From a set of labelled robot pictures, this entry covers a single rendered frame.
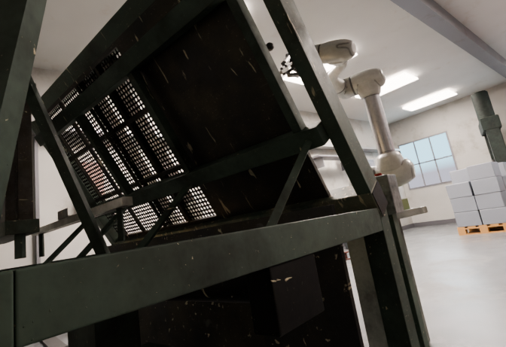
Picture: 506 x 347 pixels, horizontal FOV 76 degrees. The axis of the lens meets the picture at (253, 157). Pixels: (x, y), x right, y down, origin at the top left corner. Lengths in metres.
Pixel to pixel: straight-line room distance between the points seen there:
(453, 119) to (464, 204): 4.13
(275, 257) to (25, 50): 0.62
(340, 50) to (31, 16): 1.35
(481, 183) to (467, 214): 0.64
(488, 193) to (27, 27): 7.30
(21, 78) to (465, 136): 10.83
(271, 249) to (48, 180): 4.44
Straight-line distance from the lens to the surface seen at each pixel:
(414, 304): 1.68
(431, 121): 11.37
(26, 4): 0.65
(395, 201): 1.61
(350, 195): 1.41
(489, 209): 7.48
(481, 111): 10.03
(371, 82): 2.20
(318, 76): 1.26
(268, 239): 0.78
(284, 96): 1.26
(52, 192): 5.02
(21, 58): 0.61
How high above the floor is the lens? 0.79
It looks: 12 degrees up
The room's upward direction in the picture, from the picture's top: 9 degrees counter-clockwise
